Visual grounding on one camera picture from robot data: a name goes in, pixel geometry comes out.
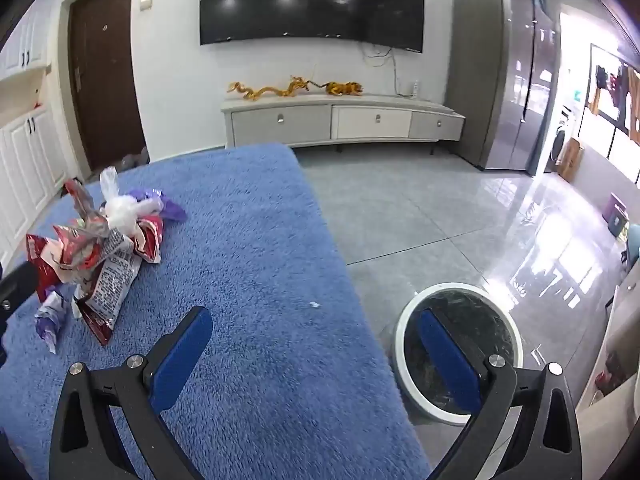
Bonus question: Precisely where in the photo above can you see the red snack wrapper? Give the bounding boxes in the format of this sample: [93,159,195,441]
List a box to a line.
[25,180,162,299]

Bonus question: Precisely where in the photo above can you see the clear white plastic bag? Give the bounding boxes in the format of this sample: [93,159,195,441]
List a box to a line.
[100,166,164,237]

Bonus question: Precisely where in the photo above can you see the silver red text wrapper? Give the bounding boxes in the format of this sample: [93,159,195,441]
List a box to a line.
[72,230,142,346]

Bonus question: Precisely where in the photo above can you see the purple plastic wrapper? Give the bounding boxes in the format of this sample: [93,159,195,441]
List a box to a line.
[128,188,188,222]

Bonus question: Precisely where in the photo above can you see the white round trash bin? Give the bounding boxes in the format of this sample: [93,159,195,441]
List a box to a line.
[392,283,523,426]

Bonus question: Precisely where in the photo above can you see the small purple wrapper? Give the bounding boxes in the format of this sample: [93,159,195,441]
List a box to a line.
[35,288,70,354]

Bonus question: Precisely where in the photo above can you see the blue fluffy bed cover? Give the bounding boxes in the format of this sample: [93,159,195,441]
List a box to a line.
[1,144,430,479]

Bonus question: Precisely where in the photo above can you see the dark brown door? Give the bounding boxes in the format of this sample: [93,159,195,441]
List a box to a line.
[68,0,145,170]

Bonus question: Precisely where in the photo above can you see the purple storage bin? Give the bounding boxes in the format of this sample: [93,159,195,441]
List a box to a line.
[602,193,628,237]

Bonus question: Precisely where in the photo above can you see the cardboard box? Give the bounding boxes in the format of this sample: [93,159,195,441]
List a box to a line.
[558,138,584,183]

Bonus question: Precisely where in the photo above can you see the washing machine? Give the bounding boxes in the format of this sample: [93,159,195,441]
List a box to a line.
[544,106,574,174]

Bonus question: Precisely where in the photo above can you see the grey white TV cabinet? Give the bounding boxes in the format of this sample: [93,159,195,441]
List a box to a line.
[221,93,465,148]

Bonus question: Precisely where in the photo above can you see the golden dragon ornament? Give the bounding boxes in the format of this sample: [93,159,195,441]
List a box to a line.
[227,76,309,101]

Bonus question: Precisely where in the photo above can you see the golden tiger ornament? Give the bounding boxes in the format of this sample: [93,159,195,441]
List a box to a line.
[321,81,362,96]

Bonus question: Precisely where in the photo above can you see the grey steel refrigerator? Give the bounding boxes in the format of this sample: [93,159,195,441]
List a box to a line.
[445,0,558,174]

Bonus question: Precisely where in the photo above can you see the white wall cupboards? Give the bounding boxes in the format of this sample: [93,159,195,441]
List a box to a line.
[1,1,70,266]

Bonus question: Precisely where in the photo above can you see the black wall television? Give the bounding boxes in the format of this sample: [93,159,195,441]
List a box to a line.
[200,0,424,53]

